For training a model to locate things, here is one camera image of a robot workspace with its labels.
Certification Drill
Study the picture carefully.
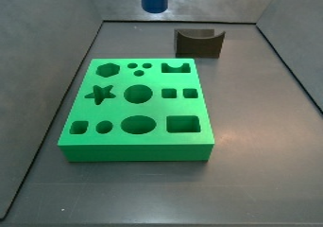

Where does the dark grey curved holder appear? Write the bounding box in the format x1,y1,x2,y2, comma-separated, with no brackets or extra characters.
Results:
174,28,226,59

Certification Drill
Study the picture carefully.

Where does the green shape sorter block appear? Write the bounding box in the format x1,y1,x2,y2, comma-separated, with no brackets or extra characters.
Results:
57,59,215,162

